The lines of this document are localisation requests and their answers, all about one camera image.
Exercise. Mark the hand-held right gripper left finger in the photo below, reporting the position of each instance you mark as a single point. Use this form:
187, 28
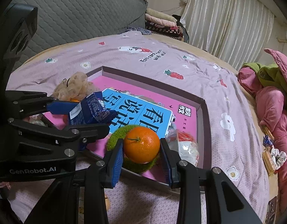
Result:
116, 165

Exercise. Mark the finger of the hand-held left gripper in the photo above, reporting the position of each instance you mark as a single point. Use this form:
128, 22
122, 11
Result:
57, 107
87, 131

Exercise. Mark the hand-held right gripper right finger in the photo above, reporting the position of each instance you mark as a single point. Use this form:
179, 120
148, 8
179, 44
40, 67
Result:
168, 165

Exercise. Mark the blue snack packet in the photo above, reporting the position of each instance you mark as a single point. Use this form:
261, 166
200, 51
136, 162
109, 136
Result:
87, 112

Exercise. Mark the white and red packet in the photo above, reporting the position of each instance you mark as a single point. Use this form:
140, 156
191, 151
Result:
37, 121

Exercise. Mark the white snack packet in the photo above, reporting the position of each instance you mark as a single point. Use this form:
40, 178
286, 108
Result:
187, 149

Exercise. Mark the beige scrunchie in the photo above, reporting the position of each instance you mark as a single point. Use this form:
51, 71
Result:
73, 86

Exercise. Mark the large orange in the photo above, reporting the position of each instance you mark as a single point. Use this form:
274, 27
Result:
142, 144

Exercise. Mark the shallow grey cardboard box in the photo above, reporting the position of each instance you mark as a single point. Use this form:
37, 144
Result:
201, 133

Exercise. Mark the beige ball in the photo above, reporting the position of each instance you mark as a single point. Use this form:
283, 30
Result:
107, 203

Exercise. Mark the pink and blue book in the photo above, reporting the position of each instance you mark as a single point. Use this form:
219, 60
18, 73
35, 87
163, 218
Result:
145, 114

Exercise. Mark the grey quilted sofa cover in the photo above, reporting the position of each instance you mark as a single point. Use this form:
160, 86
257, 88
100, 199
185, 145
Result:
76, 11

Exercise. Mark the blue candy wrapper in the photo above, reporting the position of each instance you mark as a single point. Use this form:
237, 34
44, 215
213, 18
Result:
267, 141

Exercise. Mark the orange snack packet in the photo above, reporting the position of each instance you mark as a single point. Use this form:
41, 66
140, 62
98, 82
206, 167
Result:
268, 131

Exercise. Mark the white and black scrunchie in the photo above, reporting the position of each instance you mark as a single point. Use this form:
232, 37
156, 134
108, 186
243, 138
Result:
279, 157

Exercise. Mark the remote control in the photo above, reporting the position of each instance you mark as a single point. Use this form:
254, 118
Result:
271, 207

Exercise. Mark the blue patterned cloth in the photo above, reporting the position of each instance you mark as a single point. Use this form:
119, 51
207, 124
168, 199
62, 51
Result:
140, 30

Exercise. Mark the pink quilt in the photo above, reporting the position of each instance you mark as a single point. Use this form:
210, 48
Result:
271, 98

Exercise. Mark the dark floral folded blanket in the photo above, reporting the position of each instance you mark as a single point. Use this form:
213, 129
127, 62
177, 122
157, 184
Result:
166, 31

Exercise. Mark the pink folded blanket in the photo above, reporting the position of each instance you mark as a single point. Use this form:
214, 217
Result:
161, 21

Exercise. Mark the green cloth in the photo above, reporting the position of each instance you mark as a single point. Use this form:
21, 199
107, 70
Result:
269, 74

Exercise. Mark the cream folded blanket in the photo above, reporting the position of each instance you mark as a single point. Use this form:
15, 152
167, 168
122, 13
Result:
157, 13

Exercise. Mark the white curtain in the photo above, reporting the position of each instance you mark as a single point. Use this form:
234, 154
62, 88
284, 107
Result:
227, 28

